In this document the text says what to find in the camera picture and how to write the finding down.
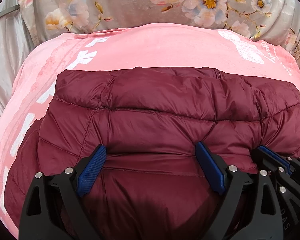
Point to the grey floral bed sheet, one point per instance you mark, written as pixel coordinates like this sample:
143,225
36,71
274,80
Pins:
274,21

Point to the maroon puffer jacket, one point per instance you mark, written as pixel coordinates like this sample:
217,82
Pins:
149,119

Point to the silver satin curtain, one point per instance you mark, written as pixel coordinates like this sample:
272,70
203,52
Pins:
15,46

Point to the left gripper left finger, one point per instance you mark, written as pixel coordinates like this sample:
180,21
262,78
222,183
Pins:
53,208

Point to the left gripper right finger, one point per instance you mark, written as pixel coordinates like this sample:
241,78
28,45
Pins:
248,208

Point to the pink plush blanket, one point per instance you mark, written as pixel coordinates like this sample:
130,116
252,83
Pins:
150,46

